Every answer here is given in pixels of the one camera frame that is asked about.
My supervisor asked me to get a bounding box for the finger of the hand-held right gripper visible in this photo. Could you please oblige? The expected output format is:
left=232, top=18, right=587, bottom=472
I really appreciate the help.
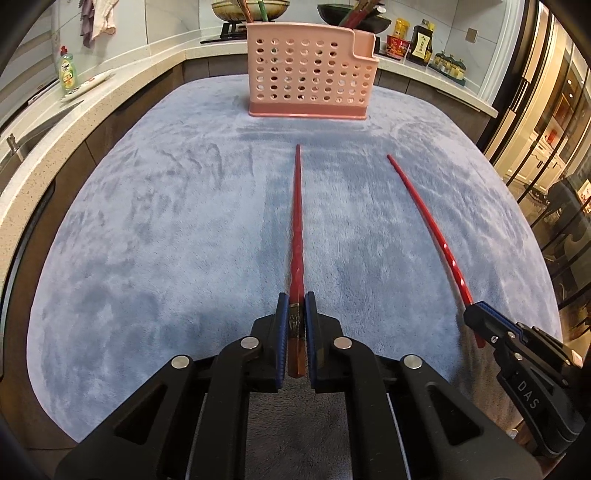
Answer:
left=475, top=300, right=529, bottom=335
left=464, top=305, right=511, bottom=349

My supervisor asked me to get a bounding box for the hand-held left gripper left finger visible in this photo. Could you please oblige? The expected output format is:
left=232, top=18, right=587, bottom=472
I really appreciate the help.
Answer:
left=55, top=292, right=291, bottom=480

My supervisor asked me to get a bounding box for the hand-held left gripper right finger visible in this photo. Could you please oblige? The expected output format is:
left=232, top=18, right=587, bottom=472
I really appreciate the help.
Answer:
left=303, top=291, right=536, bottom=480

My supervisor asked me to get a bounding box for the bright red chopstick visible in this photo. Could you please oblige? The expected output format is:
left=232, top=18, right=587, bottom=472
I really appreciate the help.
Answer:
left=387, top=154, right=485, bottom=348
left=287, top=144, right=307, bottom=378

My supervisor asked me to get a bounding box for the pink perforated utensil holder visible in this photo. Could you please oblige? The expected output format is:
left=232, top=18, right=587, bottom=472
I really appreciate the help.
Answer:
left=246, top=21, right=380, bottom=121

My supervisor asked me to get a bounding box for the glass-door cabinet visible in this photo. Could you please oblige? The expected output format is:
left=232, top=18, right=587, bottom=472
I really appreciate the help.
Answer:
left=484, top=9, right=591, bottom=328

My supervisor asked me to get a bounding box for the rack of spice jars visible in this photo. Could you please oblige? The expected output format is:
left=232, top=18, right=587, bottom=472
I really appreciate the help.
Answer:
left=431, top=51, right=467, bottom=86

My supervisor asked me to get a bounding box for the dark soy sauce bottle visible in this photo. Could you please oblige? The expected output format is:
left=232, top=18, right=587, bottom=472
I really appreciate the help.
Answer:
left=408, top=19, right=437, bottom=66

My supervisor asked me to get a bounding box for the red sauce container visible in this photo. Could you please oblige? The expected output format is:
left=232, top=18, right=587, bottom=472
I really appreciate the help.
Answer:
left=385, top=36, right=412, bottom=59

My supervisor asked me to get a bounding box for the black gas stove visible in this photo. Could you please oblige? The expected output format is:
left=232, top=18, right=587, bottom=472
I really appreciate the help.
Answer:
left=200, top=20, right=251, bottom=45

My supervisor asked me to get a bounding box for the white tray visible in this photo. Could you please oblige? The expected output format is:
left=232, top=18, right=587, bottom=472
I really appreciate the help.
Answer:
left=59, top=71, right=116, bottom=103

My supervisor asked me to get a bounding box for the steel sink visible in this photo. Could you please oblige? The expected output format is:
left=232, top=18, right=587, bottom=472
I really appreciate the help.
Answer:
left=0, top=98, right=87, bottom=160

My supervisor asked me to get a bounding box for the black wok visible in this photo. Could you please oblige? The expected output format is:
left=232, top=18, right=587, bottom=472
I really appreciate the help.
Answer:
left=317, top=4, right=391, bottom=34

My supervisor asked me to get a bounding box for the beige frying pan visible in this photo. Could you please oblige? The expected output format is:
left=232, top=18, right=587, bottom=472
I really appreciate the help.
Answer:
left=211, top=0, right=291, bottom=22

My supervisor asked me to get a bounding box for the green dish soap bottle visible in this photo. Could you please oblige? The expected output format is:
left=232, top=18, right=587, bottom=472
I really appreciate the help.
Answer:
left=58, top=45, right=79, bottom=91

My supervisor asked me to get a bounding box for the pink hanging cloth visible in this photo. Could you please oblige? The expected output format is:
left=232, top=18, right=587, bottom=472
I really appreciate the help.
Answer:
left=90, top=0, right=116, bottom=40

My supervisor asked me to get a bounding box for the purple hanging cloth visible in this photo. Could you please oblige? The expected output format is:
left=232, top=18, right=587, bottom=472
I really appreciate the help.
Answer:
left=78, top=0, right=96, bottom=49

